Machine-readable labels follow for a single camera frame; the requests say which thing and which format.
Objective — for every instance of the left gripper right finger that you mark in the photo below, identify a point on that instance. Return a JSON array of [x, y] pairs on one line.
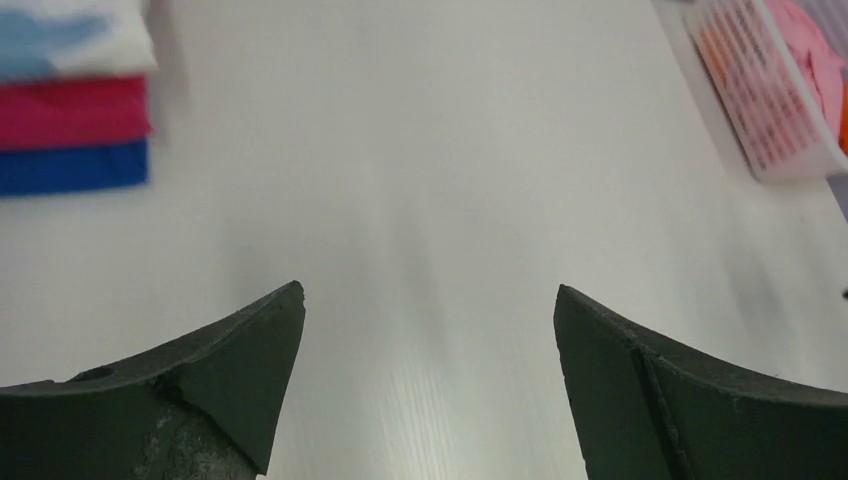
[[646, 406]]

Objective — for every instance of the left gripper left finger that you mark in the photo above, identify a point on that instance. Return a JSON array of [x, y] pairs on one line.
[[205, 405]]

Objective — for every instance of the white printed t shirt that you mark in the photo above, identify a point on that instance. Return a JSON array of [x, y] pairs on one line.
[[47, 40]]

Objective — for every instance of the folded blue t shirt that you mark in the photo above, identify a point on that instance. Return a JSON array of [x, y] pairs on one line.
[[74, 170]]

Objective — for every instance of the white plastic basket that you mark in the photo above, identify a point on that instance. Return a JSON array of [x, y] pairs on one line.
[[782, 130]]

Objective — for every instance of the folded magenta t shirt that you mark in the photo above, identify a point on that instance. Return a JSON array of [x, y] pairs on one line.
[[75, 113]]

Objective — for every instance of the orange t shirt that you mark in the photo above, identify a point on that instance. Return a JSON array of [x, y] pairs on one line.
[[843, 131]]

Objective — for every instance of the pink t shirt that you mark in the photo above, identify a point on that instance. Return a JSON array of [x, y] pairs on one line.
[[820, 66]]

